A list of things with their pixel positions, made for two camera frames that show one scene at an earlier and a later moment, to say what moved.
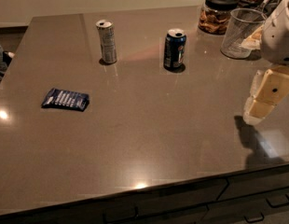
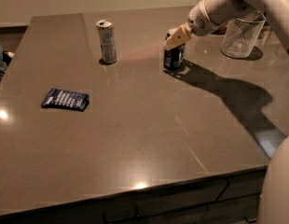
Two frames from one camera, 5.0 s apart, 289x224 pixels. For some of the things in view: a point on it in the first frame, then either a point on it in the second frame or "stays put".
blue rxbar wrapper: [63, 99] stays put
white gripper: [279, 37] → [198, 22]
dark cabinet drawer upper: [262, 181] stays put
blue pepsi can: [174, 50] stays put
